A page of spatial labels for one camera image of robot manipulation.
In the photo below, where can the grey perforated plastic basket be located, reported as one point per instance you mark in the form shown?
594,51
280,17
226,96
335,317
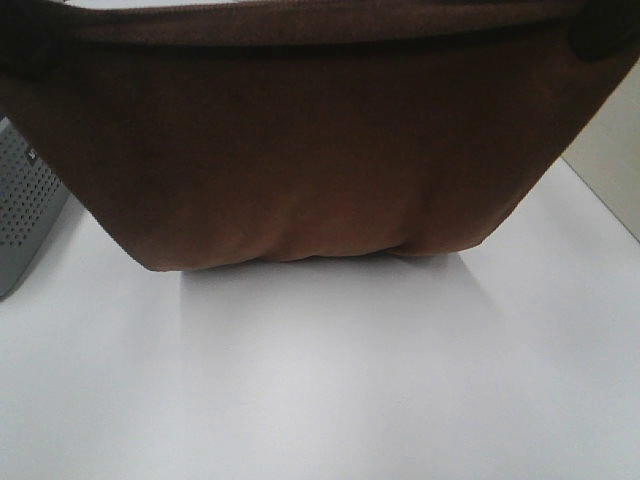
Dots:
32,197

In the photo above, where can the brown towel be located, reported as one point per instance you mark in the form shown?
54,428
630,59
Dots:
207,135

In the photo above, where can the beige fabric storage box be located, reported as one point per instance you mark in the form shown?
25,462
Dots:
606,153

